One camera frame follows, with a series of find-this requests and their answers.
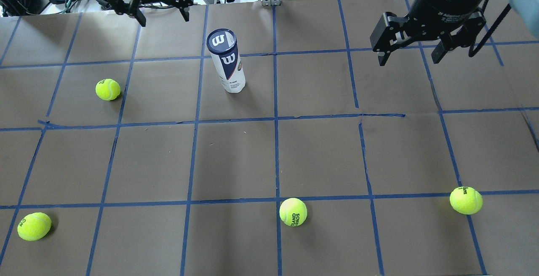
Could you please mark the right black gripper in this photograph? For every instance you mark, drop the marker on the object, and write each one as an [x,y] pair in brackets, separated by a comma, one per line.
[445,3]

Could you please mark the Wilson tennis ball can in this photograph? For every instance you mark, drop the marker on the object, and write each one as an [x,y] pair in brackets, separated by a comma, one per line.
[222,45]

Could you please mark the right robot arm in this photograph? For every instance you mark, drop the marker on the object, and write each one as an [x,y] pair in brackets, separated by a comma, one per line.
[527,9]

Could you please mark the tennis ball near left gripper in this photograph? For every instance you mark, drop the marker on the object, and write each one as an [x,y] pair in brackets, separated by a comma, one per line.
[108,89]

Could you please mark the tennis ball Wilson right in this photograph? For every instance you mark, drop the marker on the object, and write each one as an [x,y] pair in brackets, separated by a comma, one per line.
[466,200]

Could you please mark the tennis ball Roland Garros centre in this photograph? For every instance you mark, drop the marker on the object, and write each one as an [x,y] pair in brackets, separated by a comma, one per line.
[293,212]

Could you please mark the tennis ball front left corner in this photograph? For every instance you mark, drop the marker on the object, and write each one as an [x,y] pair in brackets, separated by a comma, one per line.
[34,226]

